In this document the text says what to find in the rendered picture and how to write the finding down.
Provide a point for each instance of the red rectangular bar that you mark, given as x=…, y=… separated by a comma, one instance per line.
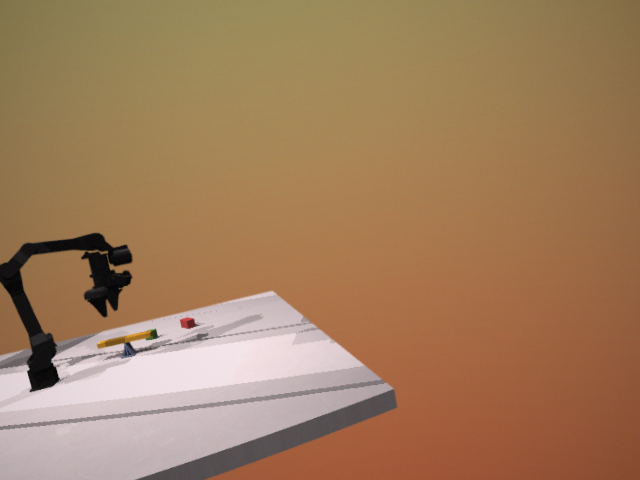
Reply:
x=187, y=323

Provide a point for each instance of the green cube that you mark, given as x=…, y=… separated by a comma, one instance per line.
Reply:
x=154, y=334

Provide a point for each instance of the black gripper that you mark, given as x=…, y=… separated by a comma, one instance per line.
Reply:
x=101, y=292

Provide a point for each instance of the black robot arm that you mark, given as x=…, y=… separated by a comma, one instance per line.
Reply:
x=42, y=373

